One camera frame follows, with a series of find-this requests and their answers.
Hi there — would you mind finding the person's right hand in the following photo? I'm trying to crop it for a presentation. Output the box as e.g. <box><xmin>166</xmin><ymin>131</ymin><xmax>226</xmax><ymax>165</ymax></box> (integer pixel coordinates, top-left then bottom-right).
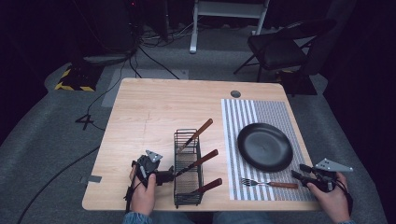
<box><xmin>306</xmin><ymin>172</ymin><xmax>351</xmax><ymax>224</ymax></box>

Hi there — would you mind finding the white desk frame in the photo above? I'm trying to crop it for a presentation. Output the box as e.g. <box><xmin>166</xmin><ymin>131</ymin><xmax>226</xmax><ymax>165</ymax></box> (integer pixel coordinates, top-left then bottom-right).
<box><xmin>189</xmin><ymin>0</ymin><xmax>271</xmax><ymax>55</ymax></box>

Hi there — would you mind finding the left hand-held gripper cable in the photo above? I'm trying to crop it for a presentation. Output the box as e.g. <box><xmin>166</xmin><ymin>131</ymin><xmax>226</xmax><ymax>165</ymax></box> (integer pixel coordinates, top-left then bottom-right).
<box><xmin>123</xmin><ymin>160</ymin><xmax>142</xmax><ymax>214</ymax></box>

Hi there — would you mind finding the hand-held gripper cable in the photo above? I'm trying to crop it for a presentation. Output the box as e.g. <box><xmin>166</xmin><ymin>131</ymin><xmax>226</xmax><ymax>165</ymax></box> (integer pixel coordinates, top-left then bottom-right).
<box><xmin>123</xmin><ymin>160</ymin><xmax>142</xmax><ymax>214</ymax></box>
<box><xmin>335</xmin><ymin>177</ymin><xmax>355</xmax><ymax>217</ymax></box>

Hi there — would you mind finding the black round plate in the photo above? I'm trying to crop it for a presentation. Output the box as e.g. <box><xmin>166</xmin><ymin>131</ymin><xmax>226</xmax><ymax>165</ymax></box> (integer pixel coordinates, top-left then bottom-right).
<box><xmin>236</xmin><ymin>122</ymin><xmax>294</xmax><ymax>173</ymax></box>

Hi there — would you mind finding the black equipment cabinet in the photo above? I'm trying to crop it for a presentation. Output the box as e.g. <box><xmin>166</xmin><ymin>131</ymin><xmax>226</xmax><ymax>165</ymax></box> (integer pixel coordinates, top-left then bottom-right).
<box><xmin>81</xmin><ymin>0</ymin><xmax>139</xmax><ymax>64</ymax></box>

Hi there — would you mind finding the person's left hand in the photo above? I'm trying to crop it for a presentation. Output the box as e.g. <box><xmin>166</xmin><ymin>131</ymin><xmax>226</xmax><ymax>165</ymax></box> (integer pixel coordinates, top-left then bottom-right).
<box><xmin>129</xmin><ymin>166</ymin><xmax>157</xmax><ymax>216</ymax></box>

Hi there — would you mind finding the black tape floor mark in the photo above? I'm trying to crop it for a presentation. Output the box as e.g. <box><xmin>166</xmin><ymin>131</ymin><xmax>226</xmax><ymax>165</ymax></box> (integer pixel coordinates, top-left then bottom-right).
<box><xmin>75</xmin><ymin>114</ymin><xmax>95</xmax><ymax>132</ymax></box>

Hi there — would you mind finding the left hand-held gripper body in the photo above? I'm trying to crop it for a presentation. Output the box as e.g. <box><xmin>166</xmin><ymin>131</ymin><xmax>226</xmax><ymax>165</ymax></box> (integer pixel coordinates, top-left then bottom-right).
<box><xmin>132</xmin><ymin>149</ymin><xmax>168</xmax><ymax>188</ymax></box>

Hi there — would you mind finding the wooden-handled knife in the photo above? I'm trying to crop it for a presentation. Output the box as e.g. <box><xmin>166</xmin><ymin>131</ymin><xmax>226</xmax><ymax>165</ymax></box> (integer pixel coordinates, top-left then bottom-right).
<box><xmin>177</xmin><ymin>118</ymin><xmax>215</xmax><ymax>154</ymax></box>
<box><xmin>186</xmin><ymin>177</ymin><xmax>223</xmax><ymax>196</ymax></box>
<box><xmin>175</xmin><ymin>148</ymin><xmax>219</xmax><ymax>178</ymax></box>

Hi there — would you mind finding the striped grey placemat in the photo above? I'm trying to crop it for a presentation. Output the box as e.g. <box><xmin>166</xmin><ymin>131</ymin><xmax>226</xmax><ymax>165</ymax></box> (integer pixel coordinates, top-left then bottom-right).
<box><xmin>220</xmin><ymin>98</ymin><xmax>318</xmax><ymax>202</ymax></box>

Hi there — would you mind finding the black yellow striped stand base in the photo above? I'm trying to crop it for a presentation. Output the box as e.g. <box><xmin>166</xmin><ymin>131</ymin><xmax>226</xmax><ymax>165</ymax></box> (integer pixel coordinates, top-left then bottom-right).
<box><xmin>54</xmin><ymin>63</ymin><xmax>105</xmax><ymax>92</ymax></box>

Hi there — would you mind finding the black folding chair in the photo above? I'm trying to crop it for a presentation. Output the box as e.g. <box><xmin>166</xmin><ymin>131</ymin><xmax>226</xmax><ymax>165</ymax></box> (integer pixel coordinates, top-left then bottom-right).
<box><xmin>233</xmin><ymin>18</ymin><xmax>338</xmax><ymax>84</ymax></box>

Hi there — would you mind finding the grey tape strip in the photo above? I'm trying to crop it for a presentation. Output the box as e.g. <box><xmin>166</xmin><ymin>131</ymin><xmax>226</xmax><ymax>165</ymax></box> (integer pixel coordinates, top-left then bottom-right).
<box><xmin>79</xmin><ymin>175</ymin><xmax>103</xmax><ymax>185</ymax></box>

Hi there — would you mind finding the black floor cable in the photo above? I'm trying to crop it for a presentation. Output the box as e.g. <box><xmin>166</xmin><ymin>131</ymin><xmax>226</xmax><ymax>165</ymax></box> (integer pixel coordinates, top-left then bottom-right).
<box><xmin>16</xmin><ymin>145</ymin><xmax>101</xmax><ymax>224</ymax></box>
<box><xmin>136</xmin><ymin>45</ymin><xmax>181</xmax><ymax>80</ymax></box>

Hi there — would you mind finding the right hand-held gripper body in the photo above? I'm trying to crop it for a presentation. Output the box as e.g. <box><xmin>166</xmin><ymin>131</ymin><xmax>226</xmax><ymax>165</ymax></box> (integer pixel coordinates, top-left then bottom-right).
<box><xmin>306</xmin><ymin>158</ymin><xmax>354</xmax><ymax>193</ymax></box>

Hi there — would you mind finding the right hand-held gripper cable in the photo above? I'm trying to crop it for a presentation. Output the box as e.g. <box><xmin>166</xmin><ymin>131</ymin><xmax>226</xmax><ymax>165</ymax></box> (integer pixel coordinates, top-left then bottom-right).
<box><xmin>335</xmin><ymin>177</ymin><xmax>355</xmax><ymax>217</ymax></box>

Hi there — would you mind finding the black wire cutlery rack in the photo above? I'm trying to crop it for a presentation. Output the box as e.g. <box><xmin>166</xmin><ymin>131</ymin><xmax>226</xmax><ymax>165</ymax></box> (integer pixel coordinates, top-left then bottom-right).
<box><xmin>173</xmin><ymin>128</ymin><xmax>205</xmax><ymax>209</ymax></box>

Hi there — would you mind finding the wooden-handled fork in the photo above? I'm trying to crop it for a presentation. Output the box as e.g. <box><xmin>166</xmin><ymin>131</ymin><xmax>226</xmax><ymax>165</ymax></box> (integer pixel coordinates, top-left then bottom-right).
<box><xmin>241</xmin><ymin>177</ymin><xmax>299</xmax><ymax>190</ymax></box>

